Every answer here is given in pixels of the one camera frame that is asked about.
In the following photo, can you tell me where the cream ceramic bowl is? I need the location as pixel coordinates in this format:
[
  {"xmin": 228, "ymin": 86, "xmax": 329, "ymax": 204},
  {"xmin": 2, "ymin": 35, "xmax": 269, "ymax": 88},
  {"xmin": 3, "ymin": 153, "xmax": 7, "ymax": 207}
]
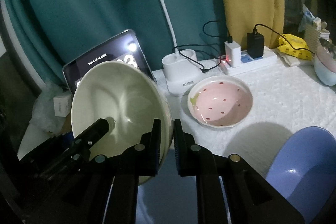
[{"xmin": 71, "ymin": 60, "xmax": 174, "ymax": 185}]

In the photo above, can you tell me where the small white box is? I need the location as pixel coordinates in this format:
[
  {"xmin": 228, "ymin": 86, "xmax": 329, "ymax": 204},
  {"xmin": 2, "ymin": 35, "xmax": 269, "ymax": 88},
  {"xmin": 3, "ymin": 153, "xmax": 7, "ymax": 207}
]
[{"xmin": 53, "ymin": 93, "xmax": 72, "ymax": 117}]

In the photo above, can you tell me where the pink strawberry ceramic bowl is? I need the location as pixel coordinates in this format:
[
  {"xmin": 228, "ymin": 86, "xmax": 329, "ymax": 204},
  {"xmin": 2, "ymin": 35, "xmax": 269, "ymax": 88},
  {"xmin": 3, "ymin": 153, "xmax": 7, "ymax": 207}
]
[{"xmin": 187, "ymin": 75, "xmax": 253, "ymax": 130}]

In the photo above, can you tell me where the white desk lamp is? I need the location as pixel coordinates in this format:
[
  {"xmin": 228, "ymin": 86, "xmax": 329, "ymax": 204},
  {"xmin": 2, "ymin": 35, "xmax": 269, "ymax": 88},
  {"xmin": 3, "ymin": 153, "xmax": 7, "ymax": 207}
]
[{"xmin": 106, "ymin": 0, "xmax": 204, "ymax": 97}]

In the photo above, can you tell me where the blue plastic bowl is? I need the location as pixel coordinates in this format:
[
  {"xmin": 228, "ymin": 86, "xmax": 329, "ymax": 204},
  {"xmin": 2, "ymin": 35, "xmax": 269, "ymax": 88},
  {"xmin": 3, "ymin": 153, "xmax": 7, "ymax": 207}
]
[{"xmin": 266, "ymin": 126, "xmax": 335, "ymax": 223}]

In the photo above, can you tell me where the white textured table cloth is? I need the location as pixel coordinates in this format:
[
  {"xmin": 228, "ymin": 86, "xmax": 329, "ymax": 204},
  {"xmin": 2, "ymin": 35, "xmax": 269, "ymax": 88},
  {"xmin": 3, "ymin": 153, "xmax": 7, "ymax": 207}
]
[{"xmin": 18, "ymin": 53, "xmax": 336, "ymax": 224}]

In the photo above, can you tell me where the tablet showing clock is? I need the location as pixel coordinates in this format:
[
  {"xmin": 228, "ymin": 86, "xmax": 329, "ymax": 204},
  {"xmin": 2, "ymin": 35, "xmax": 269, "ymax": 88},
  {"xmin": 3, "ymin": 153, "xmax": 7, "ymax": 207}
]
[{"xmin": 63, "ymin": 29, "xmax": 154, "ymax": 94}]

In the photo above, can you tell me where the teal curtain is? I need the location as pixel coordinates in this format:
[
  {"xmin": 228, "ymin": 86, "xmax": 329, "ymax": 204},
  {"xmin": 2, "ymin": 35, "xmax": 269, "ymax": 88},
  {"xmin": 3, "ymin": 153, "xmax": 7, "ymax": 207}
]
[{"xmin": 1, "ymin": 0, "xmax": 226, "ymax": 85}]

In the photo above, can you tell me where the white phone charger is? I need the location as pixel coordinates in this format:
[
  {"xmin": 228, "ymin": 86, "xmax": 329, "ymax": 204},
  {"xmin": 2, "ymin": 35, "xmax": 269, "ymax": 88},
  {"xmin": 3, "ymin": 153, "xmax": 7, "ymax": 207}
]
[{"xmin": 224, "ymin": 40, "xmax": 241, "ymax": 68}]

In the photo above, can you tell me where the white power strip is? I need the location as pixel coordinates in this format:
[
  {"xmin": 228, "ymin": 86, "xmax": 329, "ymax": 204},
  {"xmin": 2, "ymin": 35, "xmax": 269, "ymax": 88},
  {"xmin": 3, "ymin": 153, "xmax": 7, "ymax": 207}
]
[{"xmin": 220, "ymin": 46, "xmax": 277, "ymax": 76}]

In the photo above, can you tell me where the black power adapter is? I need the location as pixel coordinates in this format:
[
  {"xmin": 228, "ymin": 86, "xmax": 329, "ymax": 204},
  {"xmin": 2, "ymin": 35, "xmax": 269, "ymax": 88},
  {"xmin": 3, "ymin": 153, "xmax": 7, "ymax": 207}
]
[{"xmin": 247, "ymin": 31, "xmax": 264, "ymax": 59}]

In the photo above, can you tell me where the light blue steel bowl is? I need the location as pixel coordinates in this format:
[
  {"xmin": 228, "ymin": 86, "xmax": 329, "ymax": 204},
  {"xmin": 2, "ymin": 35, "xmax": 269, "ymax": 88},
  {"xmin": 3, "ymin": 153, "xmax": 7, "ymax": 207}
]
[{"xmin": 314, "ymin": 56, "xmax": 335, "ymax": 86}]

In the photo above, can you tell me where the yellow wet wipes pack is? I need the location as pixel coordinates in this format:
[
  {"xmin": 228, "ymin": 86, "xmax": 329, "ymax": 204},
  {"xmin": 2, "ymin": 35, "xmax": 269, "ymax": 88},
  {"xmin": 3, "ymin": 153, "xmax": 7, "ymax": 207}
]
[{"xmin": 277, "ymin": 34, "xmax": 313, "ymax": 61}]

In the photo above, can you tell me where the pink steel bowl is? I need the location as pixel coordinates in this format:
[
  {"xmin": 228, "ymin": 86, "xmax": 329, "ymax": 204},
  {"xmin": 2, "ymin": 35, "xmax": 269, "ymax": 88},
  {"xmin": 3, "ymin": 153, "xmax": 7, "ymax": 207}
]
[{"xmin": 317, "ymin": 38, "xmax": 335, "ymax": 61}]

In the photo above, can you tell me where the white basket with items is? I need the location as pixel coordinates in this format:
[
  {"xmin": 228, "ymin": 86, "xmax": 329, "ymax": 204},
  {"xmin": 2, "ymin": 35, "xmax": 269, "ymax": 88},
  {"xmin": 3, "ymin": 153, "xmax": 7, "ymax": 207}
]
[{"xmin": 298, "ymin": 5, "xmax": 330, "ymax": 53}]

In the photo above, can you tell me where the black charger cable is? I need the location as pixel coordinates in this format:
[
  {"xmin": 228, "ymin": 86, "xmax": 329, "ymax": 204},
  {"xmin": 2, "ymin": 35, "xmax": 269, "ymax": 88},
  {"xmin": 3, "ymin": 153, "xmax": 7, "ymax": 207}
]
[{"xmin": 171, "ymin": 20, "xmax": 234, "ymax": 74}]

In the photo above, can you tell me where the black adapter cable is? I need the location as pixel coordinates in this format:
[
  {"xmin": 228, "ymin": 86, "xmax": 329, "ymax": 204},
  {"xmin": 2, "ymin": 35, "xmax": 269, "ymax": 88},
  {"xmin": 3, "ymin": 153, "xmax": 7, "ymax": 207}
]
[{"xmin": 252, "ymin": 23, "xmax": 316, "ymax": 55}]

